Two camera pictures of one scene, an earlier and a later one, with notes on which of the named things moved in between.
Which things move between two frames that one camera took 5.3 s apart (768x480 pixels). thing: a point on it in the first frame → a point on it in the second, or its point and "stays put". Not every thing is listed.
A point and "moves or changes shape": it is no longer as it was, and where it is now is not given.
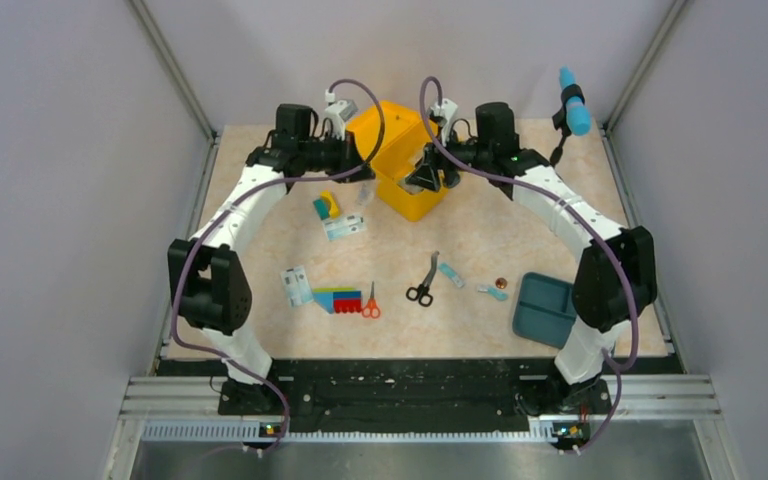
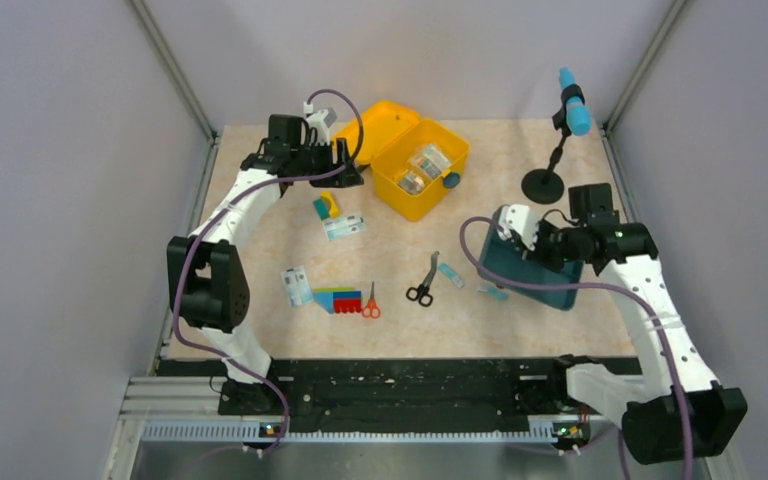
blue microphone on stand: [575, 116] stays put
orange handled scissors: [371, 309] stays put
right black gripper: [426, 175] → [537, 253]
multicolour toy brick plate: [338, 299] stays put
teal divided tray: [545, 310] → [502, 257]
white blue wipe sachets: [297, 286] stays put
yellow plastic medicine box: [405, 137] moves or changes shape
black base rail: [415, 396] stays put
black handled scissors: [422, 292] stays put
